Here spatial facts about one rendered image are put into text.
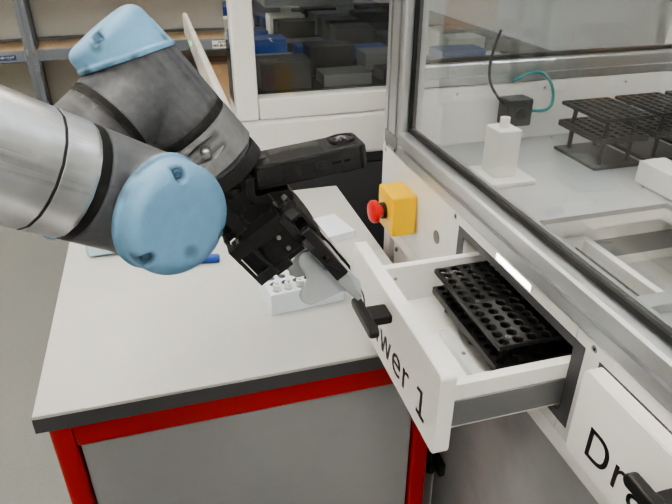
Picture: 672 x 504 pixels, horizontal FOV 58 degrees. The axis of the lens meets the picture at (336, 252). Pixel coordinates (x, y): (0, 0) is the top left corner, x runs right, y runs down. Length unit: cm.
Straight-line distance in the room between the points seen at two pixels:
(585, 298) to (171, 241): 43
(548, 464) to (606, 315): 26
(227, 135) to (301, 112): 90
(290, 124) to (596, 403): 100
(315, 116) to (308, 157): 88
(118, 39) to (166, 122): 7
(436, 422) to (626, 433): 17
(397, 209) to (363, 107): 52
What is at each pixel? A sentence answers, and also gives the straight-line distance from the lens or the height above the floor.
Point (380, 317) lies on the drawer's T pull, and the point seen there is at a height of 91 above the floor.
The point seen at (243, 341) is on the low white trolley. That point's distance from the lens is 92.
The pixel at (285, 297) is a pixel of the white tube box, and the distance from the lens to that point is 96.
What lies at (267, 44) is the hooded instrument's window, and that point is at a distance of 141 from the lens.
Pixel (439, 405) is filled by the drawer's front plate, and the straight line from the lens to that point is 63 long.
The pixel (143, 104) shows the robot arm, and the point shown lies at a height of 119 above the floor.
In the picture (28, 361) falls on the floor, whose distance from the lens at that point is 232.
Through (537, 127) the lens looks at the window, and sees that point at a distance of 73.
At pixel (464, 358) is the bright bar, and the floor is 85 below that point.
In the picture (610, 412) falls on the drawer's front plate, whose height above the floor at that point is 91.
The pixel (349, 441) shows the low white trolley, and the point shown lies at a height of 58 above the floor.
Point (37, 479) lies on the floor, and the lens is 190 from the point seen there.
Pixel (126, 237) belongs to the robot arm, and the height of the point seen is 115.
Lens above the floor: 132
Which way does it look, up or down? 29 degrees down
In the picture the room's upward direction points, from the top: straight up
